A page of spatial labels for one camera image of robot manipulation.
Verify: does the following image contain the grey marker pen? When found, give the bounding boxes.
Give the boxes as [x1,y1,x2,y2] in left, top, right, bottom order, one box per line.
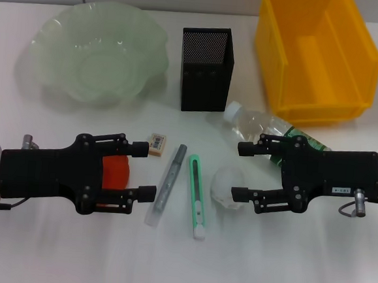
[143,141,189,229]

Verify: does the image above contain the grey right arm cable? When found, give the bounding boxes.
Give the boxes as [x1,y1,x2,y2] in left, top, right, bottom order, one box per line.
[338,201,358,218]

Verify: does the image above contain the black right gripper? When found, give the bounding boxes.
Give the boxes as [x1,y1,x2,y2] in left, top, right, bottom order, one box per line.
[228,130,378,225]

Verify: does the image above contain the black mesh pen holder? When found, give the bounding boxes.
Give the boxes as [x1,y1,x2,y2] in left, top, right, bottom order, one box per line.
[176,24,238,115]

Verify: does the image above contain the green utility knife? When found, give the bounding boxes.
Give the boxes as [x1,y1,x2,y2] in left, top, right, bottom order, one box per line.
[183,154,213,241]

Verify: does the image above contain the clear green-label water bottle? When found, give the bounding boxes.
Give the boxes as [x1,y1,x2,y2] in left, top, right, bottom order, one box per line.
[220,100,336,169]

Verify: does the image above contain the orange fruit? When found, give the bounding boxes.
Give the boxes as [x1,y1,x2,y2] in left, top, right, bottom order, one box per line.
[99,154,132,208]

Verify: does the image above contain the beige eraser with barcode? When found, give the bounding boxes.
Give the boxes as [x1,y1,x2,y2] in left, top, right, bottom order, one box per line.
[148,132,169,156]

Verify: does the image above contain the yellow plastic bin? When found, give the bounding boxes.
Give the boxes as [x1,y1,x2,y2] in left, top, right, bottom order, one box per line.
[248,0,378,133]

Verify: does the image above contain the white paper ball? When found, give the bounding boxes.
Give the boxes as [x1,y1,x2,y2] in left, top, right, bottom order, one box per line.
[210,165,250,212]

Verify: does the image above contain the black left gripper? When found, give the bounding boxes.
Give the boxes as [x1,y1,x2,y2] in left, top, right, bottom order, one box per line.
[0,123,162,220]

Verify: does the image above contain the pale green glass fruit plate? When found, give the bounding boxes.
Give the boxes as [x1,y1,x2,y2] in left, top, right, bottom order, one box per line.
[25,0,173,110]

